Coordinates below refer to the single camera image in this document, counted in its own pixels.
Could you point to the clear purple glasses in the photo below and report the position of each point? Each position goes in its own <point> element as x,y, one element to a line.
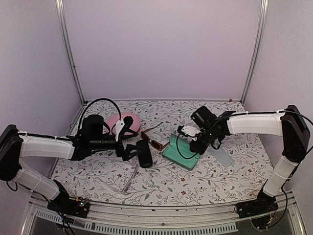
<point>119,178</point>

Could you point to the blue-grey cleaning cloth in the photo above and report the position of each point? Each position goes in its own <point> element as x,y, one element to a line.
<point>222,156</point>

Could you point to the left aluminium frame post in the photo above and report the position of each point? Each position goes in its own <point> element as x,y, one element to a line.
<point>64,32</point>

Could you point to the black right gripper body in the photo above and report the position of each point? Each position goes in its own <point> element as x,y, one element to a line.
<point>208,137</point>

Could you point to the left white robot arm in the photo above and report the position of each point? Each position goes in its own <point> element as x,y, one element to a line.
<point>94,136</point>

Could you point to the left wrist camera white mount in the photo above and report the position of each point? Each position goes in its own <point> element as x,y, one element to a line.
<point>123,129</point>

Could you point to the aluminium frame post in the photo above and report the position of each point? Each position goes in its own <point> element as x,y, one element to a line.
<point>64,32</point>
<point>257,46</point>

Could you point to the front aluminium rail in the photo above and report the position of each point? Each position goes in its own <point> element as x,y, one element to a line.
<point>118,219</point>

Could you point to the right aluminium frame post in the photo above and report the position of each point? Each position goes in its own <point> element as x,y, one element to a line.
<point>257,46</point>

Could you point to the pink plate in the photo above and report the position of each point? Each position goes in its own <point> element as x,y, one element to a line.
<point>136,125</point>

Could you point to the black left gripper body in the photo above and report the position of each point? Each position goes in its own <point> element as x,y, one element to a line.
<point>120,150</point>

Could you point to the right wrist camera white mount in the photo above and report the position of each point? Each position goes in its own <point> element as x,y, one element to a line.
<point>190,132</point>

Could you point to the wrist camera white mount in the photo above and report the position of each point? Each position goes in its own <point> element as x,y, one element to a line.
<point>190,132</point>
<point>123,129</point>

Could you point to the black glasses case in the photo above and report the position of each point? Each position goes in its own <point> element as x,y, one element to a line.
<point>144,155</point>

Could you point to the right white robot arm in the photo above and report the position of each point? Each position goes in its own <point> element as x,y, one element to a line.
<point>287,123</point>

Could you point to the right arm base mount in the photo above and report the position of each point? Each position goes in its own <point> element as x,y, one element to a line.
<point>262,204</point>

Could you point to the grey case green lining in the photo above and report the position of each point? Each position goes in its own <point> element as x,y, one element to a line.
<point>178,152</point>

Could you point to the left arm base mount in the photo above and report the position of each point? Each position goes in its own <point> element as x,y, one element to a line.
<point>63,204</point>

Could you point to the brown sunglasses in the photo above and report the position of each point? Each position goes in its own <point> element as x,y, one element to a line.
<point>156,145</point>

